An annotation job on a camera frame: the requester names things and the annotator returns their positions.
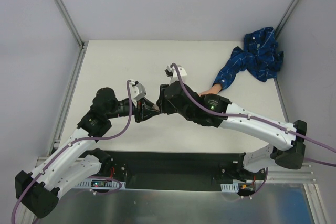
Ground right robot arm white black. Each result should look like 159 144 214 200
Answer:
156 81 307 179

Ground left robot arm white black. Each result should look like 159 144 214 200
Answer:
15 81 161 219

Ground mannequin hand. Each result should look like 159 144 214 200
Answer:
199 84 222 96

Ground blue plaid shirt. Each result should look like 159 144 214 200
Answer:
213 27 284 90

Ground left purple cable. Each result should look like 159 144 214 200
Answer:
10 79 139 224

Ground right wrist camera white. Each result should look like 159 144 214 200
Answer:
164 63 187 85

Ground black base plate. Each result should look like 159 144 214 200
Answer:
76 150 266 190

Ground left white cable duct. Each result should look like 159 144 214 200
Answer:
74 178 125 190

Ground white cable duct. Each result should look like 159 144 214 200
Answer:
220 181 255 193
74 178 125 190

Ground right white cable duct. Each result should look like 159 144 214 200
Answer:
220 181 255 193

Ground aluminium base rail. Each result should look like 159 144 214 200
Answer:
33 155 316 184

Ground right aluminium frame post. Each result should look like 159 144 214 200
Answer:
275 0 301 40

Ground aluminium frame post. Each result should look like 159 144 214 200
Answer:
53 0 86 49
275 0 301 40

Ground left aluminium frame post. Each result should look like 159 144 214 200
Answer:
53 0 86 49

